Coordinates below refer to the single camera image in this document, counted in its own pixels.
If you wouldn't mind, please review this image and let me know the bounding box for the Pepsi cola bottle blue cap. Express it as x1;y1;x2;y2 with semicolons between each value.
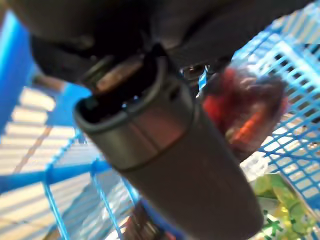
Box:
124;63;290;240

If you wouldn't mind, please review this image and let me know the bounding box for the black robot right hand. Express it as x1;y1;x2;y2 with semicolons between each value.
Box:
7;0;316;237

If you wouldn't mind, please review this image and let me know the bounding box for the blue plastic shopping basket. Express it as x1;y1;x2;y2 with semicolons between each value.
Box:
0;2;320;240

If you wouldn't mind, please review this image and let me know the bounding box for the green drink can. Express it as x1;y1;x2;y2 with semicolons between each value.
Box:
252;173;317;240

